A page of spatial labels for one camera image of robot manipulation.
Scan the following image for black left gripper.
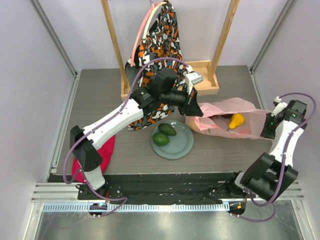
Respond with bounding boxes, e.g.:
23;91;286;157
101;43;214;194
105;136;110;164
160;84;204;117

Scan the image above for pink plastic bag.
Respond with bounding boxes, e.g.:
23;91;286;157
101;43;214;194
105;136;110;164
185;97;270;139

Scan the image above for fake green avocado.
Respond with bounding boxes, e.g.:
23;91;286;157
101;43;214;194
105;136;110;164
158;122;177;136

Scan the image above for fake green lime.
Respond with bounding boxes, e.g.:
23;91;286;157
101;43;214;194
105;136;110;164
151;132;170;147

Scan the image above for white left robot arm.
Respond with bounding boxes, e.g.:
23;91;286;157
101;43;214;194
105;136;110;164
70;66;203;200

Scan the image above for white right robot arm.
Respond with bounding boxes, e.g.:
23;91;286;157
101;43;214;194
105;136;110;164
225;98;307;203

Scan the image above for fake orange fruit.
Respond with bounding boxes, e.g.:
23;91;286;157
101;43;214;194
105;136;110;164
185;116;199;133

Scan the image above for fake red grapes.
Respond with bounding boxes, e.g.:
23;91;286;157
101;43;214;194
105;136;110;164
211;114;233;119

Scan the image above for wooden clothes rack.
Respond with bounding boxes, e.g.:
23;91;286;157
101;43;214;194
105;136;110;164
99;0;241;102

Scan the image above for grey round plate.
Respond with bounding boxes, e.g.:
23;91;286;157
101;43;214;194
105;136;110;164
150;120;194;160

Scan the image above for orange grey patterned garment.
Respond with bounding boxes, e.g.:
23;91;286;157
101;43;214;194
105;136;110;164
126;0;191;131

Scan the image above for red cloth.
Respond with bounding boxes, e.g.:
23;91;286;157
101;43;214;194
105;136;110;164
71;135;116;176

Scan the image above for pink clothes hanger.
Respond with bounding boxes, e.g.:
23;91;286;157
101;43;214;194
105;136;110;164
130;1;167;67

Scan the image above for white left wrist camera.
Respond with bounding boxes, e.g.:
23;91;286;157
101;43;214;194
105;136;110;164
185;72;204;91

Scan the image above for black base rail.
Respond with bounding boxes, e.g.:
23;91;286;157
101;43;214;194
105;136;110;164
47;171;251;205

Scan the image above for white cable duct strip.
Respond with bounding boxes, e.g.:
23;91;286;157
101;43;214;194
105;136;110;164
42;202;230;213

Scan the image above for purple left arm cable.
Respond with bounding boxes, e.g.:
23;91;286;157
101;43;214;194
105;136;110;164
62;56;193;218

